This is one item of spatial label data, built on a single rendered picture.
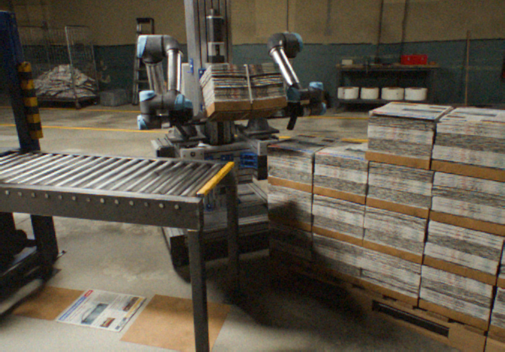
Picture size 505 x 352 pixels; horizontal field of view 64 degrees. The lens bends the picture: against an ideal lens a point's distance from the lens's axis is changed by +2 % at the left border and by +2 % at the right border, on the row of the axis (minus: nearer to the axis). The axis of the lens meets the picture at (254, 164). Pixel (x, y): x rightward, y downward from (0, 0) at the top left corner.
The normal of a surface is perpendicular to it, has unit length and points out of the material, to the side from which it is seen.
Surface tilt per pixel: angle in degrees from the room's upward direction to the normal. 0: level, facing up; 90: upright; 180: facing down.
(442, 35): 90
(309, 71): 90
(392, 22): 90
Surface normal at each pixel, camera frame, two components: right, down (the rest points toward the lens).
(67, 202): -0.24, 0.29
